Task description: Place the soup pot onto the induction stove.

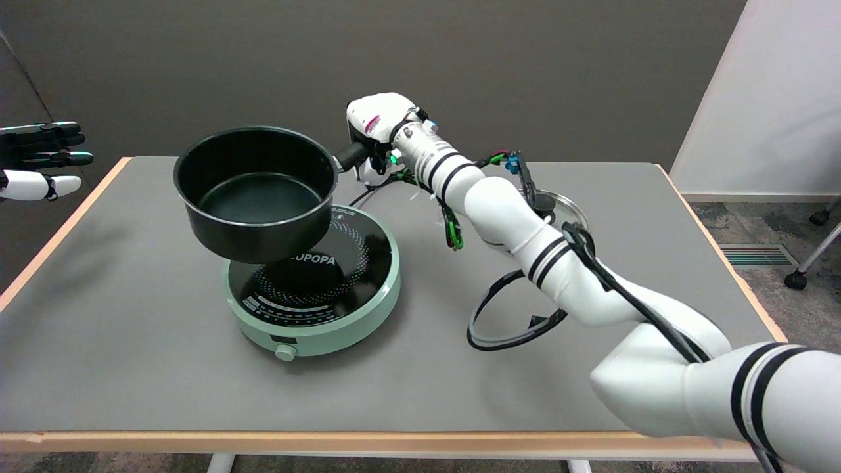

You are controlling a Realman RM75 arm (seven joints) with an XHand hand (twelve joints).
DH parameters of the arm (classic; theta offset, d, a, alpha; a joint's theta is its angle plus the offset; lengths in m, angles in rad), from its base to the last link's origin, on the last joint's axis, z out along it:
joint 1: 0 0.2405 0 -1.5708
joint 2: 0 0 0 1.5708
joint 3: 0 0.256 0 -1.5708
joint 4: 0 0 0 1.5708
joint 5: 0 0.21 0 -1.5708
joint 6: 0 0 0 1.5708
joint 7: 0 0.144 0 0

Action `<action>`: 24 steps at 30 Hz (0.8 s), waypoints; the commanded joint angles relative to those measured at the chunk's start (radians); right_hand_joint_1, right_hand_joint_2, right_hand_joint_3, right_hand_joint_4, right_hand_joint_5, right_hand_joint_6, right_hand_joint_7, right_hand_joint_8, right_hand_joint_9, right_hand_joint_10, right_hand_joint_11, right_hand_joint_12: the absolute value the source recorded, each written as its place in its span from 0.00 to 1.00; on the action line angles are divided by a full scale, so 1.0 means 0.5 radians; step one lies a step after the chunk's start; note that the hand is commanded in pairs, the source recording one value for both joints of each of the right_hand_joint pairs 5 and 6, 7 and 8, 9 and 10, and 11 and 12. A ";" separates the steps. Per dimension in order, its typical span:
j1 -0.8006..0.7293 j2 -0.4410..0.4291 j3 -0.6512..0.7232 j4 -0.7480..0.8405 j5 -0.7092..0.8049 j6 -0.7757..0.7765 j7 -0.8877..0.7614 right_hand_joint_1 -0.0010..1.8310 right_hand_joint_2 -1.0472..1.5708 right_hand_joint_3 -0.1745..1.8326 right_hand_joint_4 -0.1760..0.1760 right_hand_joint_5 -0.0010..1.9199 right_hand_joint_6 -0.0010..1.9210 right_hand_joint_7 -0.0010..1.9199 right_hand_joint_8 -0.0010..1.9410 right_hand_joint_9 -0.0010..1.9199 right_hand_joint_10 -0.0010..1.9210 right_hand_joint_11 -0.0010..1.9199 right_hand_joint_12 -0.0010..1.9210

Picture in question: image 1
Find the white table leg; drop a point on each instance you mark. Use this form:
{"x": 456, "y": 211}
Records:
{"x": 220, "y": 464}
{"x": 579, "y": 466}

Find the floor vent grille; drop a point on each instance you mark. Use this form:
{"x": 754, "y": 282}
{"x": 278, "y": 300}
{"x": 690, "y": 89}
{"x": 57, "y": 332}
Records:
{"x": 759, "y": 256}

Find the grey chair leg with caster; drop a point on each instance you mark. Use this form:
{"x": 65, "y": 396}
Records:
{"x": 796, "y": 280}

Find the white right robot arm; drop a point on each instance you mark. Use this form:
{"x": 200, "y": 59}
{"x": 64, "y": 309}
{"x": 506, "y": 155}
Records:
{"x": 512, "y": 217}

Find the green round induction stove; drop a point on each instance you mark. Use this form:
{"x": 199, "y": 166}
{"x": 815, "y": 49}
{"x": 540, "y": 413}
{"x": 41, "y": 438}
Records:
{"x": 315, "y": 328}

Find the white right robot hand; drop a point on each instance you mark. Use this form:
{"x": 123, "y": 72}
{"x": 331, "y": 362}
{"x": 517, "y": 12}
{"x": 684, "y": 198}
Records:
{"x": 378, "y": 115}

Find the black chair caster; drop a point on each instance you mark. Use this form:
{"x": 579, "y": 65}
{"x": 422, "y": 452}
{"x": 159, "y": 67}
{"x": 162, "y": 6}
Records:
{"x": 819, "y": 217}

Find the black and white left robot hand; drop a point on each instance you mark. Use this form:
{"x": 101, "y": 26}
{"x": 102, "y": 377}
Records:
{"x": 29, "y": 184}

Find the glass pot lid, black knob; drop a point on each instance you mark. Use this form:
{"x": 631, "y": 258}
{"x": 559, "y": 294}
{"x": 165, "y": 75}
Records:
{"x": 570, "y": 211}

